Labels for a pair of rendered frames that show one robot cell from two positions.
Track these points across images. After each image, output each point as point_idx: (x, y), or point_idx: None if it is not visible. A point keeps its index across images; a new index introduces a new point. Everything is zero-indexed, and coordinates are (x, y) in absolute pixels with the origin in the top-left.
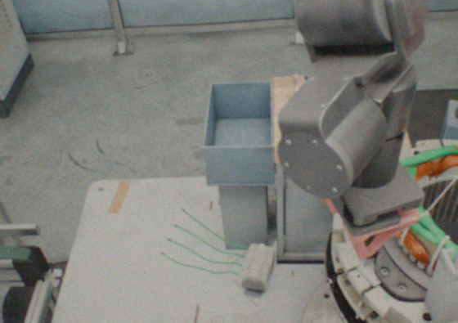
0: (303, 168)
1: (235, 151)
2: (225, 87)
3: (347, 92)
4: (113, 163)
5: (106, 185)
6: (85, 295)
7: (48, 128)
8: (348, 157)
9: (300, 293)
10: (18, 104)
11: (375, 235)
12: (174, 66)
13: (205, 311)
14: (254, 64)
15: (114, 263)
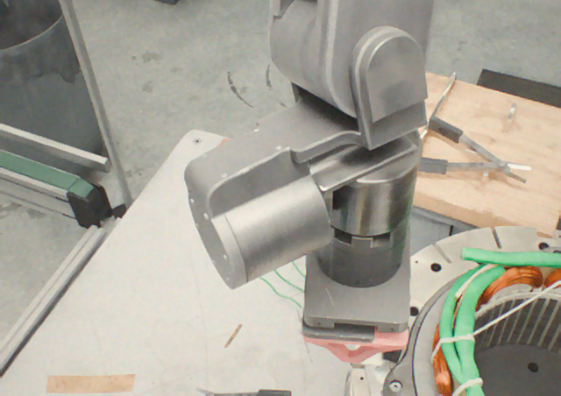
0: (207, 238)
1: None
2: None
3: (271, 166)
4: (276, 103)
5: (205, 138)
6: (124, 263)
7: (216, 34)
8: (237, 250)
9: None
10: None
11: (413, 335)
12: None
13: (246, 335)
14: (515, 24)
15: (171, 237)
